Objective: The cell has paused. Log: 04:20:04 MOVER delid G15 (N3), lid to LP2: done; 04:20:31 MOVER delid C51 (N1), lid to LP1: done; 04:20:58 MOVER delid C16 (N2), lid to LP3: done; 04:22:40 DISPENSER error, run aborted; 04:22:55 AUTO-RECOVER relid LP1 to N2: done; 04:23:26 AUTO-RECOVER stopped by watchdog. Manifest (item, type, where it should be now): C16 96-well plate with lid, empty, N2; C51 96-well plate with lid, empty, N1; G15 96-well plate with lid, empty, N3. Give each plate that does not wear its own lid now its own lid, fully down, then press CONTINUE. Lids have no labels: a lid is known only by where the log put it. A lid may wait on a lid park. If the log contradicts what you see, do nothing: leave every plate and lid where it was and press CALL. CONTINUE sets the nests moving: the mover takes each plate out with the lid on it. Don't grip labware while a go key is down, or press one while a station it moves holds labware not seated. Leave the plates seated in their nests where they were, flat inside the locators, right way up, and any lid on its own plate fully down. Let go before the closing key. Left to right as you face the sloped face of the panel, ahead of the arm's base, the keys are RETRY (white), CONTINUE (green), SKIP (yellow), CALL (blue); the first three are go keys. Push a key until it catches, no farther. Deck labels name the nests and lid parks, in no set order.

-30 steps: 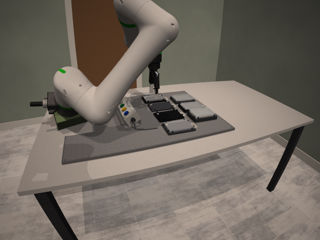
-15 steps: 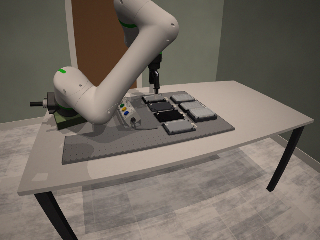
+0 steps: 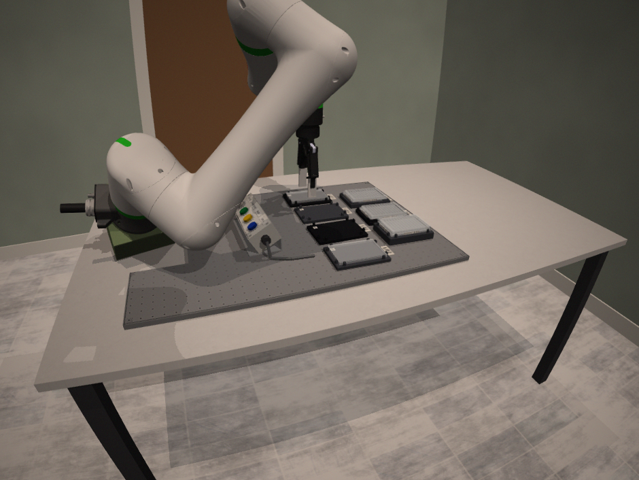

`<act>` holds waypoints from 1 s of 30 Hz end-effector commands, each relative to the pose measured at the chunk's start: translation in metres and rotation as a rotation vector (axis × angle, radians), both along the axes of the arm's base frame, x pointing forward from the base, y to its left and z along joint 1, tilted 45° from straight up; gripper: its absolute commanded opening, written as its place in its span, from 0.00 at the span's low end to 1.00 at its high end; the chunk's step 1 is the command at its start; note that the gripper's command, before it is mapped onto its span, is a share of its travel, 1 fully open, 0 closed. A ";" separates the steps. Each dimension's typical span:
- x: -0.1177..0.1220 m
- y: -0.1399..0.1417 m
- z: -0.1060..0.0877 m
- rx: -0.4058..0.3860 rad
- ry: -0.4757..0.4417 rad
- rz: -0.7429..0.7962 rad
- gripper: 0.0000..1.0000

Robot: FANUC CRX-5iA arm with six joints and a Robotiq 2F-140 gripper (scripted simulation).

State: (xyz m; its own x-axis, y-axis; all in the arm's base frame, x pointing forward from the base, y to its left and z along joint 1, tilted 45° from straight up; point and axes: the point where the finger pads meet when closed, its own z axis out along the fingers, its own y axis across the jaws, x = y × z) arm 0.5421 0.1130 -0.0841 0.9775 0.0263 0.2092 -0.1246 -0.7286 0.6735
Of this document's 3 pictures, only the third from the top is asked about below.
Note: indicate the grey push-button control panel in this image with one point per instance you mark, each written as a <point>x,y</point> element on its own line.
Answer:
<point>260,236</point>

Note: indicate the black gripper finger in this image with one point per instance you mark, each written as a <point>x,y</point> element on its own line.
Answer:
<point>302,164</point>
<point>313,172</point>

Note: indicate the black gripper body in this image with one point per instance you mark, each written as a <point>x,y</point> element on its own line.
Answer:
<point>308,135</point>

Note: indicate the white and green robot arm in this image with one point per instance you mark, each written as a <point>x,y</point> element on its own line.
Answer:
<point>149,188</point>

